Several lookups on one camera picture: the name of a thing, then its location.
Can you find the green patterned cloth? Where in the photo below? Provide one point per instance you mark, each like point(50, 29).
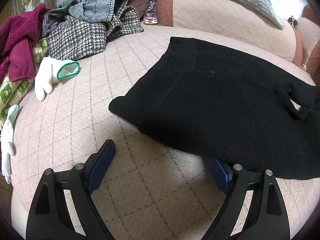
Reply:
point(15, 90)

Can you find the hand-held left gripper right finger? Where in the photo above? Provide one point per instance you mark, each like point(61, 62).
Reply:
point(218, 173)

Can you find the black pants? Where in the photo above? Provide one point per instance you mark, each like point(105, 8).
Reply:
point(212, 100)

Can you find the maroon fleece garment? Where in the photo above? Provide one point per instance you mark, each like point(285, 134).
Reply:
point(17, 35)

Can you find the pink quilted sofa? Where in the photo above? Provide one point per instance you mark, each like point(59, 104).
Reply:
point(100, 92)

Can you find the houndstooth coat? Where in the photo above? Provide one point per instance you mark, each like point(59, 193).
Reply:
point(75, 40)

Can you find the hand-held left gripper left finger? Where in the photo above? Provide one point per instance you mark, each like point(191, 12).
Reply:
point(100, 167)

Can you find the grey denim garment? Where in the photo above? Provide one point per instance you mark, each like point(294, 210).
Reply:
point(97, 7)

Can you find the pink brown sofa back cushion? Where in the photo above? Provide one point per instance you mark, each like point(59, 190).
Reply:
point(212, 20)
point(303, 37)

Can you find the white glove with green cuff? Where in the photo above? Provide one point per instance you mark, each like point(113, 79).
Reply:
point(8, 135)
point(45, 77)

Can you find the red and blue packet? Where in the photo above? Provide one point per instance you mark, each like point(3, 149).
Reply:
point(150, 18)

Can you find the dark purple cloth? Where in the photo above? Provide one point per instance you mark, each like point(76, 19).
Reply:
point(137, 6)

